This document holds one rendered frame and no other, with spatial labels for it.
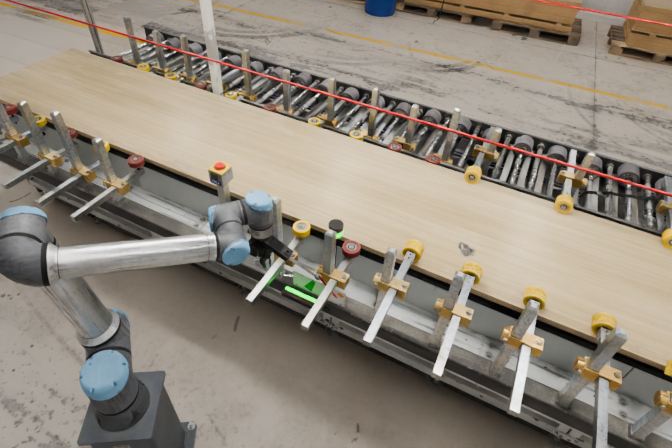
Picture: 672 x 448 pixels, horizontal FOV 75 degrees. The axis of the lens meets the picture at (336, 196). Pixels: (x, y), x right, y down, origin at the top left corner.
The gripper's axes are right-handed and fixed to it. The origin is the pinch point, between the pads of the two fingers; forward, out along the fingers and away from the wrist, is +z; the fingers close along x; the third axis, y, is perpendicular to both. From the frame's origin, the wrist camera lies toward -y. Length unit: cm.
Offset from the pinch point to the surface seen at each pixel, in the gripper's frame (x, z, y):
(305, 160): -76, 6, 25
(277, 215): -15.7, -13.3, 5.1
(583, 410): -14, 26, -126
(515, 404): 11, 0, -96
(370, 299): -29, 34, -35
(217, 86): -114, 3, 110
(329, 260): -14.7, 0.1, -19.2
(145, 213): -19, 26, 88
